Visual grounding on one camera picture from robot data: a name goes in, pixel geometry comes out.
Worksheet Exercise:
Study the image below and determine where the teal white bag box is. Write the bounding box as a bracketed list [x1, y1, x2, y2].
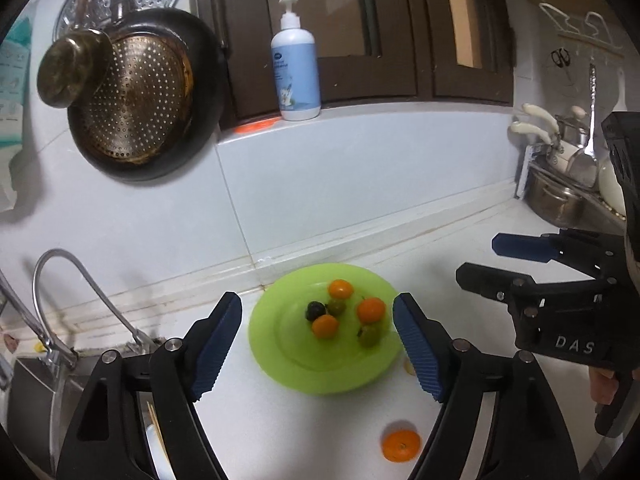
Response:
[0, 10, 38, 211]

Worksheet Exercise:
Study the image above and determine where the white handled pot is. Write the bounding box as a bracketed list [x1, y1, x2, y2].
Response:
[521, 103, 593, 148]

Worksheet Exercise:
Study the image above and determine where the blue white pump bottle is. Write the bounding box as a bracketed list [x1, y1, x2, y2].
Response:
[270, 0, 322, 122]

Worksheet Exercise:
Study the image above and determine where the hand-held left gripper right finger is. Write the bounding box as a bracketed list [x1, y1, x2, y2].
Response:
[392, 292, 583, 480]

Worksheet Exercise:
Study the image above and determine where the steel sink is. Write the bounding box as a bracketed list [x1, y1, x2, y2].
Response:
[0, 345, 166, 480]

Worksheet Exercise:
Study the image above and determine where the small brass saucepan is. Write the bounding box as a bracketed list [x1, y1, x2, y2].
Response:
[36, 0, 115, 110]

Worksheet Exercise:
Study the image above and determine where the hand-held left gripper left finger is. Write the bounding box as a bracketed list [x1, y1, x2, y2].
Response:
[56, 291, 243, 480]

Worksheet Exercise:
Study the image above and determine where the white ceramic jug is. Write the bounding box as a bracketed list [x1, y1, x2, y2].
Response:
[597, 157, 628, 216]

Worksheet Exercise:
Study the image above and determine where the white wall hook rack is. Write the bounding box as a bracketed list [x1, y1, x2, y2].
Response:
[539, 2, 626, 56]

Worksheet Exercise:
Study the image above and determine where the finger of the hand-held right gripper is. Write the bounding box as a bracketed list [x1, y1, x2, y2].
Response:
[456, 261, 541, 306]
[491, 229, 626, 277]

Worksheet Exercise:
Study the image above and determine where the person's right hand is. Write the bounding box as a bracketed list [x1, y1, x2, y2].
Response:
[589, 366, 621, 407]

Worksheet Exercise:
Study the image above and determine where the dark brown window frame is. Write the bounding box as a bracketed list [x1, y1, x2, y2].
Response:
[192, 0, 516, 131]

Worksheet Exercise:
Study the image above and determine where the white rice paddle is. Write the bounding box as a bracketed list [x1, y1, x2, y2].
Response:
[612, 67, 628, 113]

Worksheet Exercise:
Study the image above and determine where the orange tomato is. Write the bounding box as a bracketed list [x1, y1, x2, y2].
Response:
[356, 297, 387, 325]

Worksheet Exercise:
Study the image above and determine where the metal ladle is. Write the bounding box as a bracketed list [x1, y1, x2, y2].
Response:
[565, 62, 601, 188]

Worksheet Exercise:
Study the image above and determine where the thin gooseneck faucet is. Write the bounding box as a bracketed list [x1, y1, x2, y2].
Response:
[32, 249, 158, 356]

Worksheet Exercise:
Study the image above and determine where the green plate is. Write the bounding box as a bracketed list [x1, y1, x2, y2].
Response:
[248, 262, 403, 395]

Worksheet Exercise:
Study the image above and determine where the orange flat lid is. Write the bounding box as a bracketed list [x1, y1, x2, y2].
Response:
[235, 120, 281, 134]

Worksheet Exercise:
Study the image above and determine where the steel pot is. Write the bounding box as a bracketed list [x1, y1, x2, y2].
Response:
[525, 165, 596, 228]

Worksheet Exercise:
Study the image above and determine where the white dish rack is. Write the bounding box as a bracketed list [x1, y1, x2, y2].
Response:
[515, 142, 628, 221]

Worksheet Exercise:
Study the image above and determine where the black frying pan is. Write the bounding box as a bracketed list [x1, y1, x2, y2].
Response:
[67, 0, 227, 182]

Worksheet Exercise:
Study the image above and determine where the chrome kitchen faucet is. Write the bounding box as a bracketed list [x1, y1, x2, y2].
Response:
[0, 270, 78, 391]

